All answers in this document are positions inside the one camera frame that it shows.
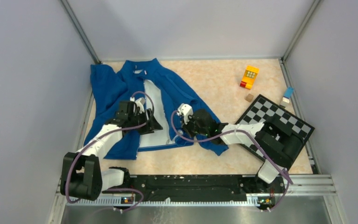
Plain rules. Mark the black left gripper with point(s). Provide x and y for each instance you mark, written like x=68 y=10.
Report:
x=151 y=125

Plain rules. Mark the black white checkerboard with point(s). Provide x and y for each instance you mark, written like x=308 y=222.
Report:
x=290 y=123

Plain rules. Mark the small brown wooden cube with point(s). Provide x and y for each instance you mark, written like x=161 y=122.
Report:
x=249 y=98

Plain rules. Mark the yellow red toy block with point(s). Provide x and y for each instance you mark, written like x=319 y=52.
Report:
x=249 y=77

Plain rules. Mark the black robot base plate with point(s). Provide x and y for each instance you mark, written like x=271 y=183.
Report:
x=200 y=188

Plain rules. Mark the blue zip jacket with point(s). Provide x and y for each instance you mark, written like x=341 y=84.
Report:
x=110 y=88

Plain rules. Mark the aluminium frame rail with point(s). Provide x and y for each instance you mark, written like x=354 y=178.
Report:
x=303 y=185

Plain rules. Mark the blue white small block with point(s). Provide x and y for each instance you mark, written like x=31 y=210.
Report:
x=285 y=101

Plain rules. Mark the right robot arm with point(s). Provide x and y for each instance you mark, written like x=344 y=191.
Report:
x=244 y=134

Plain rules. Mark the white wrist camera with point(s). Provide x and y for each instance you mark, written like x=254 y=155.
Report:
x=185 y=110
x=139 y=103

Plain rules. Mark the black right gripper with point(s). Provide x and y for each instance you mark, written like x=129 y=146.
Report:
x=187 y=126

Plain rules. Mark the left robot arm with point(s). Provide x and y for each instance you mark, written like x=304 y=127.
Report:
x=82 y=176

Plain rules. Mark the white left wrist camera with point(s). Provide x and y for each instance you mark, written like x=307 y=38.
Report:
x=139 y=103

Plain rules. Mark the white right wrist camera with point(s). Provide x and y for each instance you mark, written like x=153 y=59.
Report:
x=185 y=110

